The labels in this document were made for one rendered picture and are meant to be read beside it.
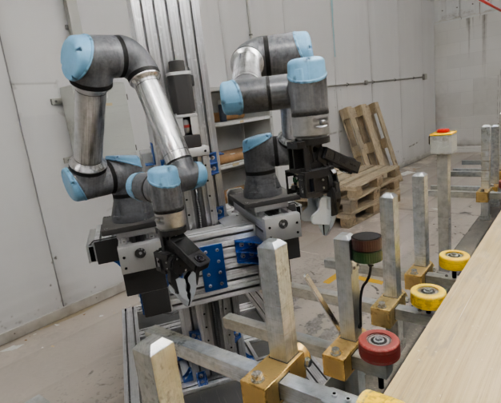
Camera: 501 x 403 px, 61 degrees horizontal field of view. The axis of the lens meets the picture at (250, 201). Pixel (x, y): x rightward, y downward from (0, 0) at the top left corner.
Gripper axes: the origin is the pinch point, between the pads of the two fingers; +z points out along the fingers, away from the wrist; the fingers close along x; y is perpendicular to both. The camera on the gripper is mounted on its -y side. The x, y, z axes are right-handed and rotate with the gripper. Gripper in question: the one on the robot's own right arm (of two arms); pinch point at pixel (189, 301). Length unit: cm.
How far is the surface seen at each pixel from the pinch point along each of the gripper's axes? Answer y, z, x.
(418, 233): -33, -4, -62
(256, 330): -17.1, 6.0, -6.5
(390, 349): -51, 1, -9
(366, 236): -44, -19, -15
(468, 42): 189, -107, -800
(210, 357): -30.0, -4.8, 17.3
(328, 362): -38.8, 5.8, -5.3
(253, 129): 215, -23, -252
